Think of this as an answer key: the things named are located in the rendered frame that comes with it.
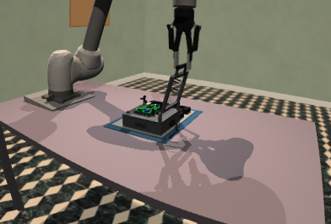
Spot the green circuit board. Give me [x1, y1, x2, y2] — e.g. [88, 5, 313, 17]
[134, 102, 160, 114]

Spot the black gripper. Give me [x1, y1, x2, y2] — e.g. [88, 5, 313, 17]
[167, 8, 201, 70]

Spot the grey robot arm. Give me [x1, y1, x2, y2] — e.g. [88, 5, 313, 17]
[41, 0, 197, 104]

